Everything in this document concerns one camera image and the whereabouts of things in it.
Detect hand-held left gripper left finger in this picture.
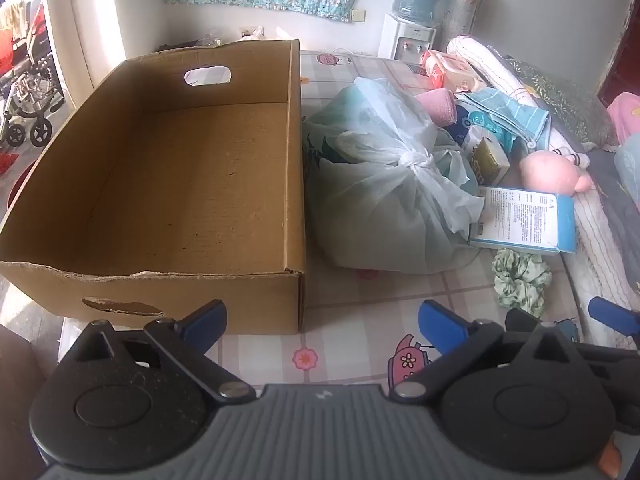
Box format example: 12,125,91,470
65,300,258,403

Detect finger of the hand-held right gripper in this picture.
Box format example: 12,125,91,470
587,296,640,351
505,307,640,378

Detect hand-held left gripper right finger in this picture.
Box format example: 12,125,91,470
387,300,586,403

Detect brown cardboard box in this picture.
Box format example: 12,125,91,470
0,39,307,336

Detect pale green plastic bag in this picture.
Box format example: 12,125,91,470
302,77,486,275

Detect pink plush toy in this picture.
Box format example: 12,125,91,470
519,146,598,196

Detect teal white wet wipes pack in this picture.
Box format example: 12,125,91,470
445,94,521,156

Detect green scrunchie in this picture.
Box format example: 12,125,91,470
492,249,552,318

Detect printed plaid mat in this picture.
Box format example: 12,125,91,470
50,50,601,391

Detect blue white carton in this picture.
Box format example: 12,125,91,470
469,186,577,255

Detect grey blanket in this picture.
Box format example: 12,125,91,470
585,145,640,291

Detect pink garment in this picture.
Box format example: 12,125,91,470
606,91,640,146

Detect teal striped towel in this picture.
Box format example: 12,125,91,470
457,87,551,153

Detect pink rolled cloth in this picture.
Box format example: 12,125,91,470
415,88,458,128

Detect green floral pillow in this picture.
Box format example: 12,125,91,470
505,57,621,148

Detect white stitched quilt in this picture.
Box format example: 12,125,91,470
446,35,640,348

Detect pink wet wipes pack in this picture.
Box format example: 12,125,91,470
419,50,488,93

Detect wheelchair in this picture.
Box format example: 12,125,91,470
0,0,66,148

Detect white water dispenser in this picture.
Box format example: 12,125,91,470
377,12,438,61

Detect rolled floral mat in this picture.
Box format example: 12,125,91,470
440,0,487,53

